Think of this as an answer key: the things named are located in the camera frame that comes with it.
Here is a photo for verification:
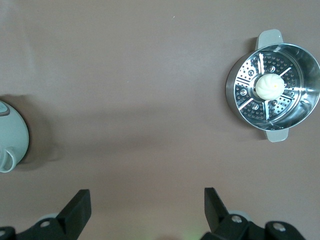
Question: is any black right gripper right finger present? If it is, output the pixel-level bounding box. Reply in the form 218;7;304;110
201;187;309;240

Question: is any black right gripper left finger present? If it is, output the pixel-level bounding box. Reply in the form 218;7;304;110
0;189;92;240

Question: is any white steamed bun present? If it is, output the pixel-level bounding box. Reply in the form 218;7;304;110
255;73;285;101

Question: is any stainless steel steamer basket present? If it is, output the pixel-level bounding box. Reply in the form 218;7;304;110
225;29;320;144

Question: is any electric cooking pot with handles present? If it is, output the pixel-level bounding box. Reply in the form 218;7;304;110
0;99;30;174

